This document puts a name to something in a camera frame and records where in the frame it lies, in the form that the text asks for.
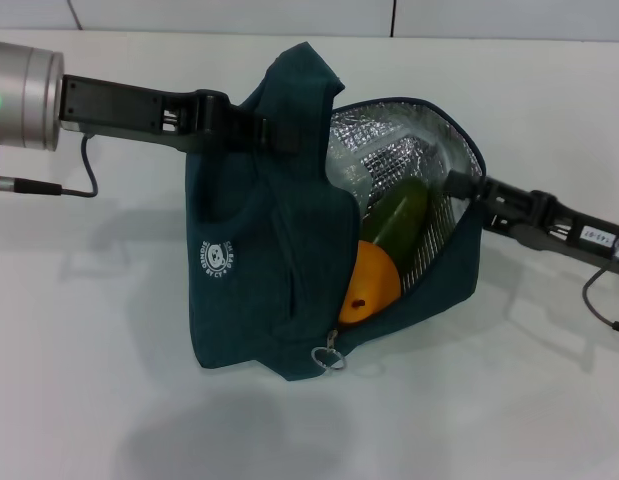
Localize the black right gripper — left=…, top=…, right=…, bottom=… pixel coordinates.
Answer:
left=445, top=168, right=619, bottom=275

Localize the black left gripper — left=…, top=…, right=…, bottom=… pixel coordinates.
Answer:
left=57, top=73, right=304, bottom=157

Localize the green cucumber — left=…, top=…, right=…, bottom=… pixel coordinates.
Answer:
left=361, top=178, right=430, bottom=274

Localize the orange yellow pear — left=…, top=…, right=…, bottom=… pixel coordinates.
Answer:
left=337, top=240, right=403, bottom=327

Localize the teal insulated lunch bag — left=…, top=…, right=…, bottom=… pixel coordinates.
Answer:
left=185, top=43, right=486, bottom=383

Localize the grey right gripper cable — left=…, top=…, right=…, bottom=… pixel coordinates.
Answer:
left=582, top=264, right=619, bottom=334

